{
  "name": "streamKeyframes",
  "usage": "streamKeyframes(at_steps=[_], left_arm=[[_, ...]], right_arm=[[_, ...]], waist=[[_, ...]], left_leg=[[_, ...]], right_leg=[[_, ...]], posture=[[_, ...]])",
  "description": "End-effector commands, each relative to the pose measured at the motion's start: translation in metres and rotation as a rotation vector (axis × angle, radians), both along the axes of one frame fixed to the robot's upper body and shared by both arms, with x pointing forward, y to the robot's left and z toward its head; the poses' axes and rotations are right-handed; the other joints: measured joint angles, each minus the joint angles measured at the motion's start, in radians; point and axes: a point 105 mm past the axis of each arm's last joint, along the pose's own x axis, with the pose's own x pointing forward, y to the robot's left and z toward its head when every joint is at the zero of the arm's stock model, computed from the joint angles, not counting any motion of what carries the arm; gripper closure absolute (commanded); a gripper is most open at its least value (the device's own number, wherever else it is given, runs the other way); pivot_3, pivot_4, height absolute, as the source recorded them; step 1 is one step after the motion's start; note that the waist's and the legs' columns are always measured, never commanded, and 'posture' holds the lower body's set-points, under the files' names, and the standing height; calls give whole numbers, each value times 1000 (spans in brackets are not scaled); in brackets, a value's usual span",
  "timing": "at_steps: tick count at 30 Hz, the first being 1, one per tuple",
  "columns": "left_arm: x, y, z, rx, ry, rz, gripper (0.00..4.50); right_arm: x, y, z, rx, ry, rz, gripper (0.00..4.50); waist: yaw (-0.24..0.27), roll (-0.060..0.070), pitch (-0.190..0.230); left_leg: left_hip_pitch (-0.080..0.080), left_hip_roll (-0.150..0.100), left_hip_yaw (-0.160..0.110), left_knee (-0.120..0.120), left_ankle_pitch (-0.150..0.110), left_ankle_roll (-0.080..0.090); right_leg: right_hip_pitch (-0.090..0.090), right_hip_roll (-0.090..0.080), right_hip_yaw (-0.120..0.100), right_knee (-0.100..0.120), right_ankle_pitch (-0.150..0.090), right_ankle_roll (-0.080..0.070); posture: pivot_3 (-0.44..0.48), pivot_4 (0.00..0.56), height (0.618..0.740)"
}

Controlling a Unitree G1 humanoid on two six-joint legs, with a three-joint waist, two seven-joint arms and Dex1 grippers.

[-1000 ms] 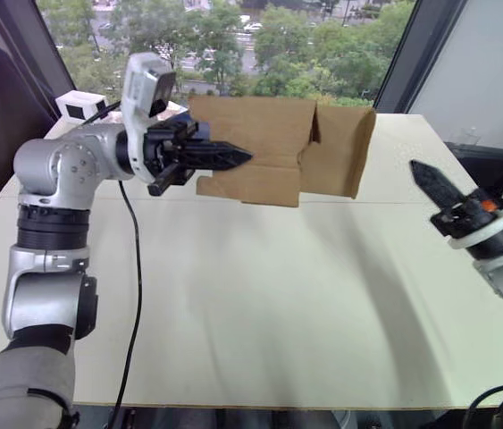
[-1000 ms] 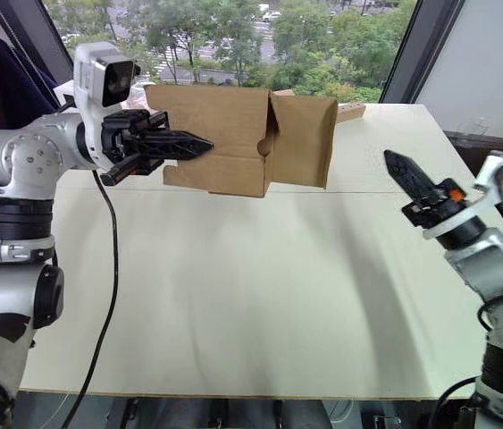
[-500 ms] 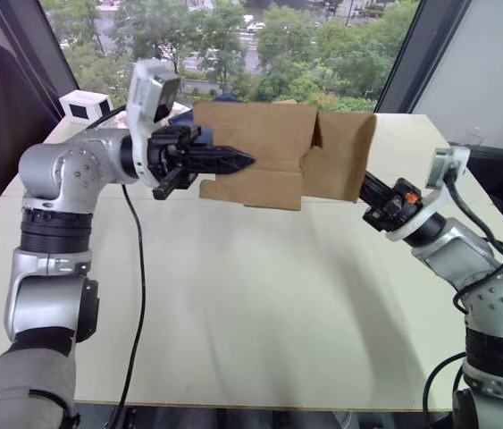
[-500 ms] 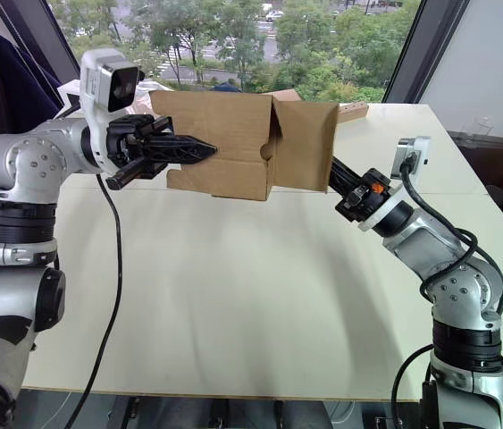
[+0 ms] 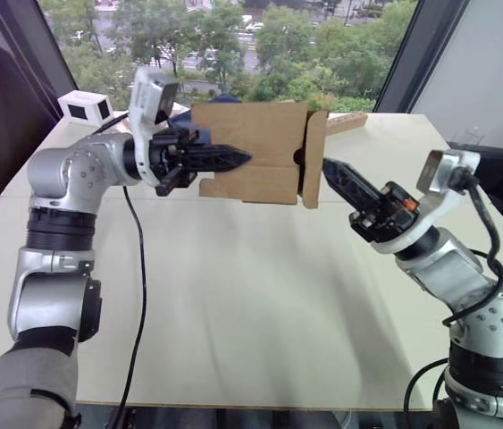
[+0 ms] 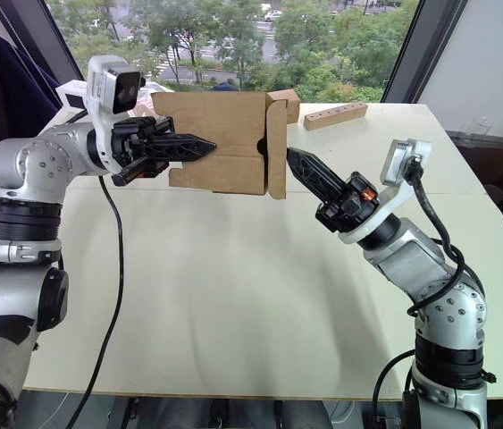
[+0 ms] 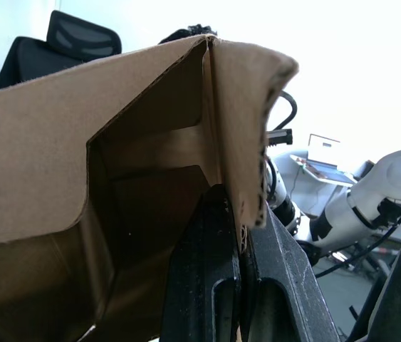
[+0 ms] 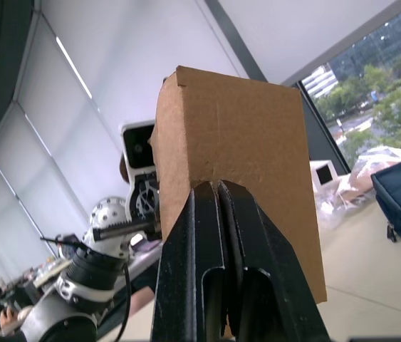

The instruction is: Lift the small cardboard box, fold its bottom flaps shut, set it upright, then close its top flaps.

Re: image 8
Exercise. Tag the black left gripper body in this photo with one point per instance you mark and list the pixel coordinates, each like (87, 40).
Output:
(122, 231)

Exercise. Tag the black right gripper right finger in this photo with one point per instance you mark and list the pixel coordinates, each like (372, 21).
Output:
(275, 278)

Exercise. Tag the thin black rod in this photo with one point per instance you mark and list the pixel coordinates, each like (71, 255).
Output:
(65, 241)

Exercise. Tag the small brown cardboard box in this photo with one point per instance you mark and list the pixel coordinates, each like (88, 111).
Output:
(243, 135)

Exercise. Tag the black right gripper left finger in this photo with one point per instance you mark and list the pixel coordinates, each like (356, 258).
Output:
(182, 270)

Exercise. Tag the clear plastic wrapped packages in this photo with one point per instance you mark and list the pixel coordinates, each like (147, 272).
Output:
(360, 178)

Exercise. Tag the bystander bare hand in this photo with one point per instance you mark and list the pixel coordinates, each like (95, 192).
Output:
(8, 320)

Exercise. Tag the white box with dark opening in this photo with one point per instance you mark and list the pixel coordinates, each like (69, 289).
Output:
(323, 175)

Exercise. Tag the silver studded dome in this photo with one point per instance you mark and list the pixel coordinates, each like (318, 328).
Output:
(107, 212)

